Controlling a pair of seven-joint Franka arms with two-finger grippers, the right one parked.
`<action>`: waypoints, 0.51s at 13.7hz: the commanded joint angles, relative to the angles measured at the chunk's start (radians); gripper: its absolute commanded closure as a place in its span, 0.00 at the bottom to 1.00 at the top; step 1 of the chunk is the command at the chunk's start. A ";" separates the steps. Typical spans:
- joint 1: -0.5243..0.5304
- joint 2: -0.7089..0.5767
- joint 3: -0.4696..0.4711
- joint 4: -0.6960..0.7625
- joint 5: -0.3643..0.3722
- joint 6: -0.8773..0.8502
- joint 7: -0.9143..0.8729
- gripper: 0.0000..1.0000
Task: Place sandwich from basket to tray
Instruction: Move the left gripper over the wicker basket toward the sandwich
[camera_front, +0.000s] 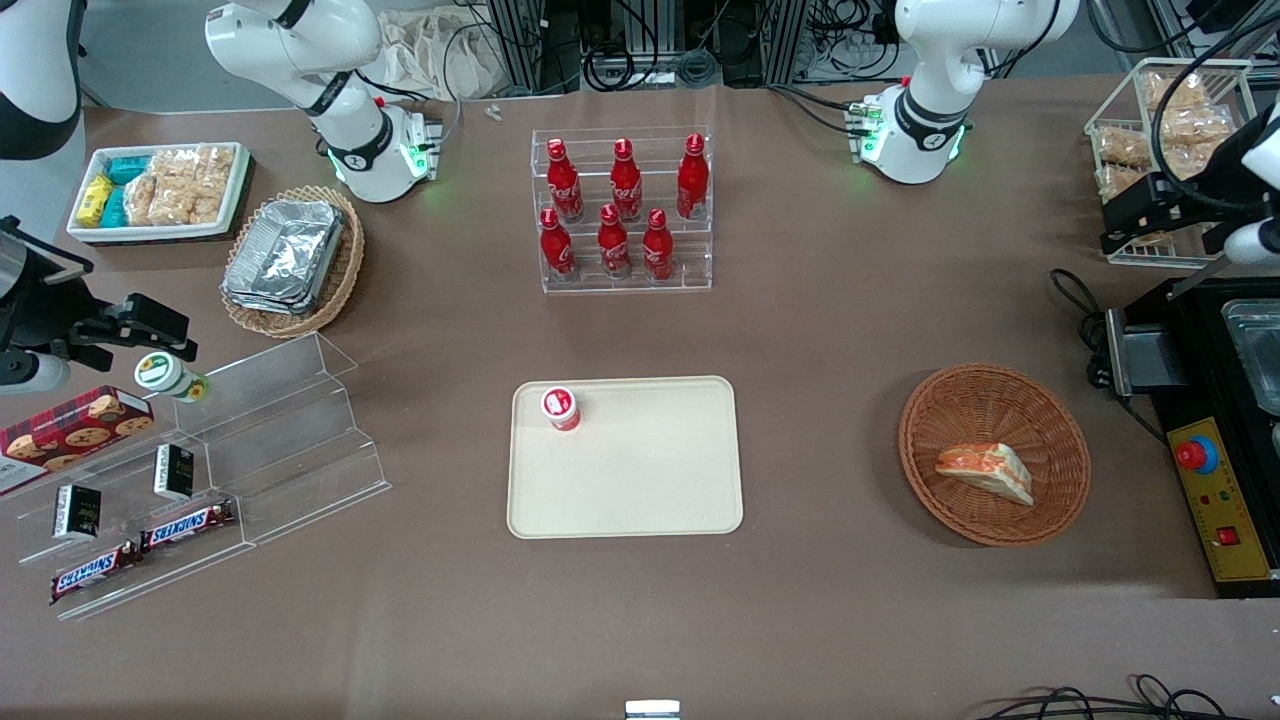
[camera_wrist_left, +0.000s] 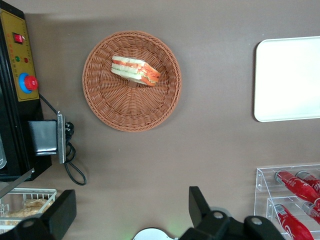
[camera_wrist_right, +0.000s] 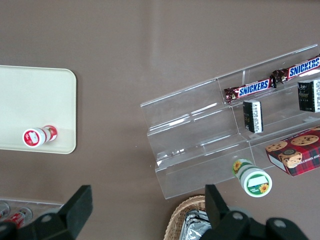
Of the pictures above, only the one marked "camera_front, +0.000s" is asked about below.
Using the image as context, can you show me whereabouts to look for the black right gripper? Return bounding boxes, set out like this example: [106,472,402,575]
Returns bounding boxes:
[0,218,199,373]

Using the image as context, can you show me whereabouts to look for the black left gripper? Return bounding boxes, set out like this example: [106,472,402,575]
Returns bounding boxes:
[1100,128,1280,259]

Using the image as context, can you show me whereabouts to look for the triangle sandwich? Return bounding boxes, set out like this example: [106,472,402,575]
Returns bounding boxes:
[934,442,1035,507]

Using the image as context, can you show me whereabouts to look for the white rectangular snack tray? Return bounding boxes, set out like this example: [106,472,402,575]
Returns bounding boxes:
[66,141,252,245]

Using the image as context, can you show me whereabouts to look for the light wicker basket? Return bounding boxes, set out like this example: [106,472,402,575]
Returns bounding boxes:
[220,185,366,340]

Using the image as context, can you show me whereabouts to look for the brown wicker basket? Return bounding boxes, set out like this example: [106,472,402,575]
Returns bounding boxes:
[898,362,1092,548]

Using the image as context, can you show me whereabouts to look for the beige plastic tray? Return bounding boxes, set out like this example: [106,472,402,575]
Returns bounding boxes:
[507,376,745,540]

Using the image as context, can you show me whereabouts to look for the green lidded cup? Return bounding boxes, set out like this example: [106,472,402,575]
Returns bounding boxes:
[134,351,212,405]

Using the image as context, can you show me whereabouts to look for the clear rice cracker bag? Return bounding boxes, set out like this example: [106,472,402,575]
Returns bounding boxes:
[150,148,201,187]
[195,146,238,197]
[152,182,227,227]
[124,174,163,227]

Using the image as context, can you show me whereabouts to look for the red cookie box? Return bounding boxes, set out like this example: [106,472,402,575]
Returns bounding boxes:
[0,385,157,499]

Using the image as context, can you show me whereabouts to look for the black sealing machine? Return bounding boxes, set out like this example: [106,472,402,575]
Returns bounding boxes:
[1104,274,1280,600]

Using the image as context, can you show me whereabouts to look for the small black box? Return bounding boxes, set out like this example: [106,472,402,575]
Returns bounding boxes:
[52,483,104,543]
[153,443,197,502]

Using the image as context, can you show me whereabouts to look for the yellow snack packet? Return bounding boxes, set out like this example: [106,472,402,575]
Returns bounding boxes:
[77,174,115,228]

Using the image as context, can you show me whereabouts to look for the stack of foil trays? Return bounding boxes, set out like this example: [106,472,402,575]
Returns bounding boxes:
[221,199,347,317]

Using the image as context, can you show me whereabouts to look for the clear plastic container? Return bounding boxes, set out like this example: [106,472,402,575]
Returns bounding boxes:
[1221,298,1280,418]

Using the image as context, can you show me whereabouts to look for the clear acrylic stepped shelf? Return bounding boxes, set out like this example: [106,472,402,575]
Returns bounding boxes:
[14,331,392,623]

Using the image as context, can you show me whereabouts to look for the snickers bar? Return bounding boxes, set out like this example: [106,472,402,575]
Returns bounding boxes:
[49,540,144,606]
[139,499,238,554]

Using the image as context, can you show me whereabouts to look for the beige cloth bag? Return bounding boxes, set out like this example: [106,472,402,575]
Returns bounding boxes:
[378,8,513,103]

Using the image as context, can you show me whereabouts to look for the red cola bottle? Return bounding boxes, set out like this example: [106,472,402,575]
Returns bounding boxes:
[609,138,644,223]
[597,203,633,280]
[546,138,585,224]
[676,133,710,221]
[642,208,675,282]
[539,207,577,282]

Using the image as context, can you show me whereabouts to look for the red lidded cup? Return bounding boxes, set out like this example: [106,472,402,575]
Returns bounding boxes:
[541,386,583,433]

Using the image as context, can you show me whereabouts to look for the clear acrylic bottle rack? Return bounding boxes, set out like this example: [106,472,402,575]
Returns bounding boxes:
[530,126,714,295]

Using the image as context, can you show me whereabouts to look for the black machine power cable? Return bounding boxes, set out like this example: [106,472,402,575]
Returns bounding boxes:
[1048,267,1171,446]

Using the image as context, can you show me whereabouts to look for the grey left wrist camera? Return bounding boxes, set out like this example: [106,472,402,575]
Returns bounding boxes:
[1224,220,1280,268]

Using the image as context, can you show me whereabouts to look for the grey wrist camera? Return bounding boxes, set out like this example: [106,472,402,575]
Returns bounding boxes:
[0,350,73,397]
[1224,220,1280,268]

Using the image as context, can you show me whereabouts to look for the white wire basket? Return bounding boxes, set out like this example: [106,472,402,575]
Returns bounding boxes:
[1084,57,1260,269]

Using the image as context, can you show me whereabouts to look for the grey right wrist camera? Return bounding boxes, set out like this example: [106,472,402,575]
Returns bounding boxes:
[0,350,73,397]

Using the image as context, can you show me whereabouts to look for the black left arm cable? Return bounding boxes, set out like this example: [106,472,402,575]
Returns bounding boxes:
[1148,8,1280,213]

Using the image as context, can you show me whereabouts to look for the black left base cables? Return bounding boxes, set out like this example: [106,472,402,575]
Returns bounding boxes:
[765,82,883,137]

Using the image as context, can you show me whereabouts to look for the black right base cable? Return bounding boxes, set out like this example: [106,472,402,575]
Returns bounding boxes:
[352,20,493,153]

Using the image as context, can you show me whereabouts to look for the aluminium frame rack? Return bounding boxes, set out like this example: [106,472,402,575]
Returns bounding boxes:
[486,0,586,97]

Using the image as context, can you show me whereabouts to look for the black floor cables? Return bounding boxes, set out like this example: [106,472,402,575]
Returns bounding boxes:
[975,673,1280,720]

